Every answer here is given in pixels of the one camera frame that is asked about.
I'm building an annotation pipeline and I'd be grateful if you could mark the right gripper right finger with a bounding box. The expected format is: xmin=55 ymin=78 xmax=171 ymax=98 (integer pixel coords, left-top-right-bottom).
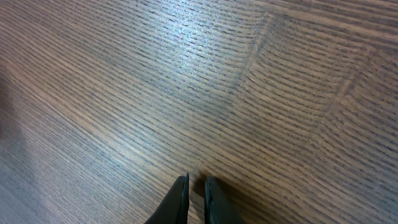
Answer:
xmin=205 ymin=177 xmax=244 ymax=224

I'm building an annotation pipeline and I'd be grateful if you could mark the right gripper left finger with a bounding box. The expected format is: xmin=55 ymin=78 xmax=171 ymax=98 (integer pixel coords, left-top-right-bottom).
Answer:
xmin=145 ymin=174 xmax=189 ymax=224

